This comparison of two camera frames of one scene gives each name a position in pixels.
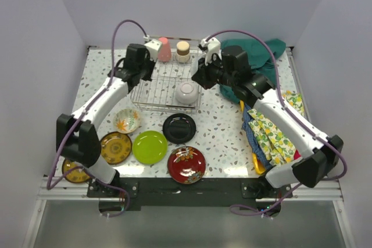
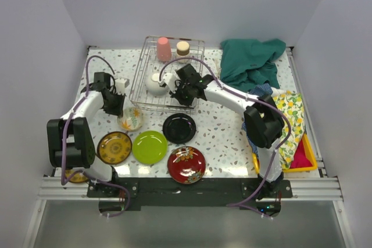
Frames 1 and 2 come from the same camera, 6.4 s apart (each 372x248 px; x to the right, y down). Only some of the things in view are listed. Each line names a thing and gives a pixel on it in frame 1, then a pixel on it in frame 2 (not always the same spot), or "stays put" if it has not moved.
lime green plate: (149, 147) stays put
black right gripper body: (212, 74) to (183, 94)
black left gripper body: (146, 69) to (114, 106)
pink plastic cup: (164, 53) stays put
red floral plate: (186, 165) stays put
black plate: (179, 128) stays put
